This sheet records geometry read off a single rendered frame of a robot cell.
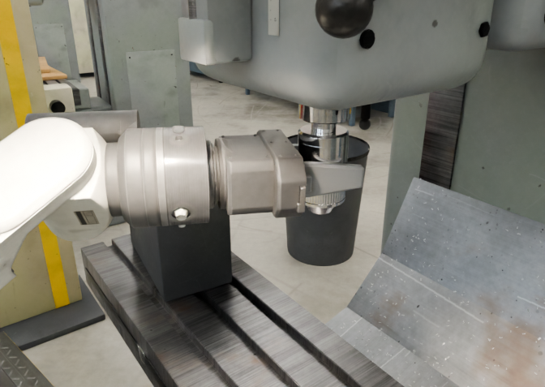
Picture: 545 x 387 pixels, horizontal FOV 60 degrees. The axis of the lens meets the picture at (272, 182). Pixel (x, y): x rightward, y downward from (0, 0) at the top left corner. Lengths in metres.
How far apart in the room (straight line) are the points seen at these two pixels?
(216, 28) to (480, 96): 0.51
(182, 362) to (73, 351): 1.57
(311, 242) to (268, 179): 2.15
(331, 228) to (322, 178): 2.07
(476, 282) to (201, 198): 0.50
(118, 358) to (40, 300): 0.49
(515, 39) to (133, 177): 0.33
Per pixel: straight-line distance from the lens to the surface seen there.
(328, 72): 0.31
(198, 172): 0.39
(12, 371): 1.60
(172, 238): 0.74
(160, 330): 0.74
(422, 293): 0.81
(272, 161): 0.40
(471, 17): 0.40
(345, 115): 0.42
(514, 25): 0.44
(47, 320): 2.40
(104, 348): 2.21
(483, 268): 0.78
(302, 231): 2.53
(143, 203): 0.40
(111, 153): 0.41
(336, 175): 0.42
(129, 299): 0.82
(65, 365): 2.18
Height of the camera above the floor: 1.39
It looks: 22 degrees down
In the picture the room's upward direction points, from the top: straight up
